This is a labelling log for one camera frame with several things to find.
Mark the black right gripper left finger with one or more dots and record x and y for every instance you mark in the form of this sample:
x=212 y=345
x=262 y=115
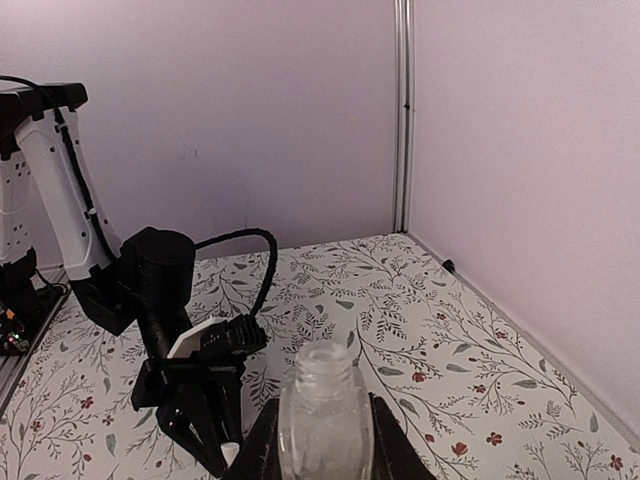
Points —
x=258 y=458

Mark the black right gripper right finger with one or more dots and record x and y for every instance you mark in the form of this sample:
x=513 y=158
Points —
x=394 y=457

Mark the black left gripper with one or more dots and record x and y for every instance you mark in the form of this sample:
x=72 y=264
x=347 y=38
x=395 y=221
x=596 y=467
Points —
x=175 y=387

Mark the clear nail polish bottle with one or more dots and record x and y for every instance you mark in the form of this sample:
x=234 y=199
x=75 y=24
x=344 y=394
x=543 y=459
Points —
x=325 y=425

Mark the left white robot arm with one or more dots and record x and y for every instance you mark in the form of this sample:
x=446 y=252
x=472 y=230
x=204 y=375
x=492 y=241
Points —
x=145 y=280

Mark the floral patterned table mat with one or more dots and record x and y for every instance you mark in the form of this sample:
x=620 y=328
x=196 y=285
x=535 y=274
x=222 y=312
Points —
x=476 y=400

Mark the front aluminium rail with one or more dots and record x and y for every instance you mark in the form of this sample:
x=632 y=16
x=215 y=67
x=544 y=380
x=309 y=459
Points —
x=13 y=367

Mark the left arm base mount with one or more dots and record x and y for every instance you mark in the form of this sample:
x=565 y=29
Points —
x=13 y=340

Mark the left aluminium frame post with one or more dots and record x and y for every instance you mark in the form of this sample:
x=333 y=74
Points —
x=405 y=96

